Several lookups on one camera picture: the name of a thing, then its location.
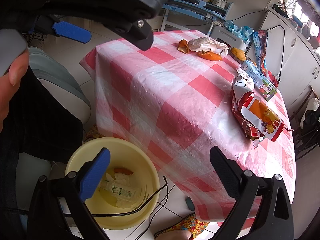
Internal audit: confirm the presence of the red orange snack bag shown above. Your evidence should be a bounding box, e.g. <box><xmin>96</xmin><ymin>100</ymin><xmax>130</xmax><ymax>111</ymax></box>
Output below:
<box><xmin>231</xmin><ymin>74</ymin><xmax>292</xmax><ymax>148</ymax></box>

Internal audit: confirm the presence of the blue white milk carton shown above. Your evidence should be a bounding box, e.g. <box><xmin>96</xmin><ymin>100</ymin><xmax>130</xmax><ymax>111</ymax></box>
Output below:
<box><xmin>241</xmin><ymin>60</ymin><xmax>277</xmax><ymax>101</ymax></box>

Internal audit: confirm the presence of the yellow plastic trash bucket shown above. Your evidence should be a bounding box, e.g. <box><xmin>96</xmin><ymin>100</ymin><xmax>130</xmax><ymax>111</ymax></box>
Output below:
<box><xmin>66</xmin><ymin>137</ymin><xmax>160</xmax><ymax>230</ymax></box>

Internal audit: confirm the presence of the person's left hand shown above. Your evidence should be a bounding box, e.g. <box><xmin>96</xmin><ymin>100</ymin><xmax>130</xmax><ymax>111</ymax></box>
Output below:
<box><xmin>0</xmin><ymin>49</ymin><xmax>29</xmax><ymax>131</ymax></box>

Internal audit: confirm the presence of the grey sofa seat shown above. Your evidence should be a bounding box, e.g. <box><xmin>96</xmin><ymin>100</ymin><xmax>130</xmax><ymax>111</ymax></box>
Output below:
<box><xmin>28</xmin><ymin>47</ymin><xmax>91</xmax><ymax>125</ymax></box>

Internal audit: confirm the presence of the blue study desk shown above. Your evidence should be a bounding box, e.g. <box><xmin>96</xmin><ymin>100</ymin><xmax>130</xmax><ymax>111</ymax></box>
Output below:
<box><xmin>160</xmin><ymin>0</ymin><xmax>233</xmax><ymax>35</ymax></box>

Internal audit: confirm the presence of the floral slipper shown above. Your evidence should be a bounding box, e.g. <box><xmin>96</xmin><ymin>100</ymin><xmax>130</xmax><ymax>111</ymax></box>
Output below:
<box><xmin>153</xmin><ymin>213</ymin><xmax>209</xmax><ymax>239</ymax></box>

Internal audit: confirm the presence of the clear plastic bottle in bucket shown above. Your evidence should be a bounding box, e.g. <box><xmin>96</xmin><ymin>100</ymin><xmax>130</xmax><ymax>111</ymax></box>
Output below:
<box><xmin>99</xmin><ymin>180</ymin><xmax>141</xmax><ymax>202</ymax></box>

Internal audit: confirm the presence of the person's foot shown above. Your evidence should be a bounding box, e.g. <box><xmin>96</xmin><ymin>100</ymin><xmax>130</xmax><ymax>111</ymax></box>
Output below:
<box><xmin>154</xmin><ymin>229</ymin><xmax>193</xmax><ymax>240</ymax></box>

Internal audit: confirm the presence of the white plastic stool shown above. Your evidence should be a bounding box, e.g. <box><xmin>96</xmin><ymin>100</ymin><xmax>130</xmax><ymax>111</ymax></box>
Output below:
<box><xmin>210</xmin><ymin>25</ymin><xmax>249</xmax><ymax>52</ymax></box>

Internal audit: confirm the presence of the dark folding chair with clothes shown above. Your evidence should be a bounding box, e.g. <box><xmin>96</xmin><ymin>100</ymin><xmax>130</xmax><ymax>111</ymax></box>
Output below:
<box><xmin>290</xmin><ymin>85</ymin><xmax>319</xmax><ymax>161</ymax></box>

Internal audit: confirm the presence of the pink checkered tablecloth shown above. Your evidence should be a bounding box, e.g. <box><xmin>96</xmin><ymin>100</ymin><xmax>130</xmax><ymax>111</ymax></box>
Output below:
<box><xmin>80</xmin><ymin>30</ymin><xmax>296</xmax><ymax>222</ymax></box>

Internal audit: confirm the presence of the blue crumpled cloth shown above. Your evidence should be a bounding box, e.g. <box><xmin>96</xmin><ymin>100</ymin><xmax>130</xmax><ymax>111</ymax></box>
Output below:
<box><xmin>223</xmin><ymin>20</ymin><xmax>254</xmax><ymax>45</ymax></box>

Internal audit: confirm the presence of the orange fruit in basket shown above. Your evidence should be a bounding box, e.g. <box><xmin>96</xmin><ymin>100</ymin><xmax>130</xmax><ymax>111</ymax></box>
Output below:
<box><xmin>229</xmin><ymin>47</ymin><xmax>246</xmax><ymax>63</ymax></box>

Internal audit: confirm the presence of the colourful hanging bag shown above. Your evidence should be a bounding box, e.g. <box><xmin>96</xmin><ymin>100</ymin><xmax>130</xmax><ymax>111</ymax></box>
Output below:
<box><xmin>252</xmin><ymin>30</ymin><xmax>279</xmax><ymax>88</ymax></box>

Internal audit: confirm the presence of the white cabinet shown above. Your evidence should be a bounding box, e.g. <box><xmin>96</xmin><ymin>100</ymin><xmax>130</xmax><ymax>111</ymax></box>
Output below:
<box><xmin>260</xmin><ymin>8</ymin><xmax>319</xmax><ymax>115</ymax></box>

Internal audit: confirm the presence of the black cable on floor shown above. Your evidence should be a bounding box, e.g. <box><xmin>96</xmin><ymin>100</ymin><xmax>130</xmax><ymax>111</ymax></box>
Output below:
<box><xmin>91</xmin><ymin>175</ymin><xmax>176</xmax><ymax>240</ymax></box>

